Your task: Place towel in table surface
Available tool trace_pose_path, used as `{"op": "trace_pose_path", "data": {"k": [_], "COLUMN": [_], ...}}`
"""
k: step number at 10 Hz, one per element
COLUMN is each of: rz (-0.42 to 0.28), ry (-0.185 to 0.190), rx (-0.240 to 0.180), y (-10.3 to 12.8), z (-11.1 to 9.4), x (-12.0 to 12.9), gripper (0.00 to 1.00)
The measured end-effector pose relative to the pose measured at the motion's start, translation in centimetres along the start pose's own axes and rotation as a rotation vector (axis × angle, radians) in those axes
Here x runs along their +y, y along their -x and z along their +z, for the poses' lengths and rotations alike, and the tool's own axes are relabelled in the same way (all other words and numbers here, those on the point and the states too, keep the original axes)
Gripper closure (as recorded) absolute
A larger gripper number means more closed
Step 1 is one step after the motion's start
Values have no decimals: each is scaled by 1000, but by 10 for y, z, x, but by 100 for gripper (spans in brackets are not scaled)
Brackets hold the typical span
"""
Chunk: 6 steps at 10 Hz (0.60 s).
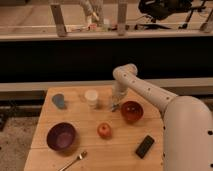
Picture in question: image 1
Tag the blue cup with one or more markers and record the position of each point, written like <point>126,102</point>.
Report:
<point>58,101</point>

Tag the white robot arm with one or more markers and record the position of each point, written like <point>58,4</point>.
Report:
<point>188,122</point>

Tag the metal spoon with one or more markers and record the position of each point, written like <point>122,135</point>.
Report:
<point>81,156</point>

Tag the grey metal post middle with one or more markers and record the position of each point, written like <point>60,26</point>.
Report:
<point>121,19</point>

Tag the black remote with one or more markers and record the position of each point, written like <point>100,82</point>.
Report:
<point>144,146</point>

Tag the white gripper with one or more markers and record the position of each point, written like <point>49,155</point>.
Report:
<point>119,91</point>

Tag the red bowl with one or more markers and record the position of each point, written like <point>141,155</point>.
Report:
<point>131,111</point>

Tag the white cup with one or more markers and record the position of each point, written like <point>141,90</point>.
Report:
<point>91,97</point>

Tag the black office chair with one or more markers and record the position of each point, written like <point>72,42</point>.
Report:
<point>161,9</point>

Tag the purple bowl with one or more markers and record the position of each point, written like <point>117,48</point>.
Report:
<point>61,136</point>

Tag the red apple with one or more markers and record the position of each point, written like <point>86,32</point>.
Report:
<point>104,130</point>

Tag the grey metal post left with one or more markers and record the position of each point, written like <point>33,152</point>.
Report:
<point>58,19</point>

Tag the grey metal post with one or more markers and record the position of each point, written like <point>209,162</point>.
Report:
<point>121,19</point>
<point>58,19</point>

